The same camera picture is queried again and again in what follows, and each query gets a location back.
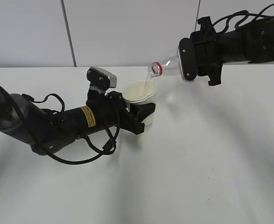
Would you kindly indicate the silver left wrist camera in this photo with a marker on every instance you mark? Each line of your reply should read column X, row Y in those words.
column 101, row 78

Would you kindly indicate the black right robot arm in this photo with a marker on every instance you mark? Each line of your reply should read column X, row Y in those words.
column 252, row 43

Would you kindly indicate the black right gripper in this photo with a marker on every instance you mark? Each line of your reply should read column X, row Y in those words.
column 205, row 51

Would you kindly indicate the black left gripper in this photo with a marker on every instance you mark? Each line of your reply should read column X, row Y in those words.
column 110, row 110

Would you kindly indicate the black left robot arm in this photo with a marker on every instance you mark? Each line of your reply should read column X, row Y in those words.
column 48, row 131

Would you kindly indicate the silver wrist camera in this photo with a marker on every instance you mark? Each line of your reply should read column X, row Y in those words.
column 101, row 78
column 187, row 60

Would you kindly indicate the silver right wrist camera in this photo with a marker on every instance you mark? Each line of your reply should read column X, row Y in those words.
column 187, row 60

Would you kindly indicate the white paper cup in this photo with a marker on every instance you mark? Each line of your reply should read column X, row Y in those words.
column 140, row 93

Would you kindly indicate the clear water bottle red label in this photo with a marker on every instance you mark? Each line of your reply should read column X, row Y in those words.
column 168, row 65

